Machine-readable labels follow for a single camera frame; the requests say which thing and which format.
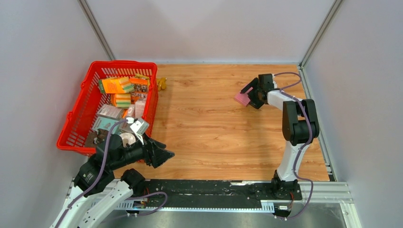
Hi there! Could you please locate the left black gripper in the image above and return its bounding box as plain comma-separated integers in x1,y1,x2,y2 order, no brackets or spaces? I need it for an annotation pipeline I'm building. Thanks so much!
110,132,175,170

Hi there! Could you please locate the pink paper box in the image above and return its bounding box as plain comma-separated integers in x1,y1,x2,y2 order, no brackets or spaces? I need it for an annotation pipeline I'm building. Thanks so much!
234,87,253,106

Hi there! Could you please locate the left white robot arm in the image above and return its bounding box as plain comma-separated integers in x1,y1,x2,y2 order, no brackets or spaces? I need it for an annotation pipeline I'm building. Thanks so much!
51,134,175,228

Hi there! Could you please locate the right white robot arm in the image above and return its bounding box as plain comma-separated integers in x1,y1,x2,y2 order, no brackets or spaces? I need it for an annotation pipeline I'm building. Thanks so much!
235,73,320,199

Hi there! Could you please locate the white tape roll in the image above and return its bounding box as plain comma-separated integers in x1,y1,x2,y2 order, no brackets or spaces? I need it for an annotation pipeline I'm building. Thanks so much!
119,133,137,148

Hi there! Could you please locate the teal snack packet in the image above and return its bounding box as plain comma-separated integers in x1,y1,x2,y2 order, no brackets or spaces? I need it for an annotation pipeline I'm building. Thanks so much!
91,116,118,131

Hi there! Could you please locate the brown crumpled packet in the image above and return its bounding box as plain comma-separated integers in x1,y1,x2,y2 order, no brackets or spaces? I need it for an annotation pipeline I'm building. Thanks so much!
85,129,109,148

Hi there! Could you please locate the yellow banana toy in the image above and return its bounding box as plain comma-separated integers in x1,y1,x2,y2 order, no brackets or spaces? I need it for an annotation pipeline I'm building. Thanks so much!
157,77,167,91

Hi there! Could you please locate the orange green sponge pack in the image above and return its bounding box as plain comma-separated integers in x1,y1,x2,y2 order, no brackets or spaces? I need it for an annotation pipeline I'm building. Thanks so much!
98,77,134,94

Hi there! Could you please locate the red plastic basket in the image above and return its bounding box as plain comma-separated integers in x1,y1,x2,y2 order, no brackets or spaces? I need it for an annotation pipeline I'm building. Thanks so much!
56,60,159,156

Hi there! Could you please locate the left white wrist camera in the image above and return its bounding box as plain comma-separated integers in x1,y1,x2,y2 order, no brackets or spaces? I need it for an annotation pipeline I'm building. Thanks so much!
126,117,149,145

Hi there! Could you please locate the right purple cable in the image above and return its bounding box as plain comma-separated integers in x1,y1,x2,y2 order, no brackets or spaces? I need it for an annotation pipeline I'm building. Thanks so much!
273,72,314,220

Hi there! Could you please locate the purple cable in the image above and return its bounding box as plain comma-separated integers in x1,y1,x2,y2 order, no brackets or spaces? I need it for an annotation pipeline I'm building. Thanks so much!
273,72,314,220
53,119,169,228

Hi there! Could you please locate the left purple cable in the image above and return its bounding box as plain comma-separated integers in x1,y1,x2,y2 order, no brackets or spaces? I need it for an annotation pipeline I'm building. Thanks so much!
53,119,169,228

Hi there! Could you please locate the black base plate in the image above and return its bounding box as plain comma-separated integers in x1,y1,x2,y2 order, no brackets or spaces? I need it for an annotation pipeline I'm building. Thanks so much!
131,179,302,209

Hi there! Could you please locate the aluminium frame rail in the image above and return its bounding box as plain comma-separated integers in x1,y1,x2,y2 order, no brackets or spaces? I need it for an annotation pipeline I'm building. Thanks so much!
64,177,354,212

